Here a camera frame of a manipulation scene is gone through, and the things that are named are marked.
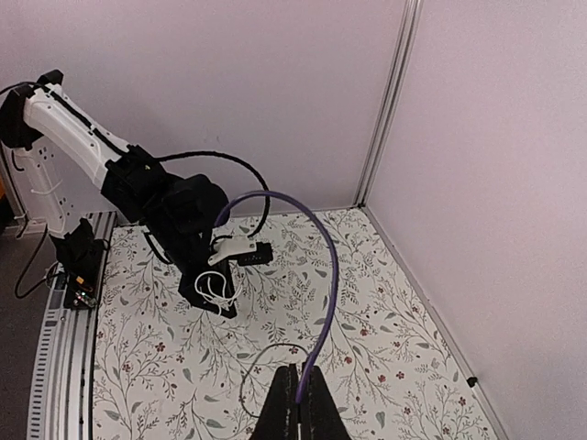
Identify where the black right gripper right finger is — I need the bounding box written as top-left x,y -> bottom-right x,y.
300,367 -> 350,440

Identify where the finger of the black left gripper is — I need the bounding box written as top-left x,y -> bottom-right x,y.
215,260 -> 237,319

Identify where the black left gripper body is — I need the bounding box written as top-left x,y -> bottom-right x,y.
179,263 -> 221,312

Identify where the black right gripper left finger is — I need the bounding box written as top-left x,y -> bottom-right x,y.
249,364 -> 298,440

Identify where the white thin cable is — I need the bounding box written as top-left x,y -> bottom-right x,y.
193,269 -> 239,317

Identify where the thin black cable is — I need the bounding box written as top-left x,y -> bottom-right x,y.
238,341 -> 313,419

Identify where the dark blue thin cable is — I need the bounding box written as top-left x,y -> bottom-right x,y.
213,190 -> 341,407

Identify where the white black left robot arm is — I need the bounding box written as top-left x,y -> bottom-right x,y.
1,70 -> 236,318

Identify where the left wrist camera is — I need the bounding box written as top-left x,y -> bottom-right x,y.
208,236 -> 273,267

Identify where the aluminium front rail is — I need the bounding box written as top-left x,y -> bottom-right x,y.
26,266 -> 98,439

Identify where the left aluminium frame post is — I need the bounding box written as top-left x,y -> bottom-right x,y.
353,0 -> 424,208

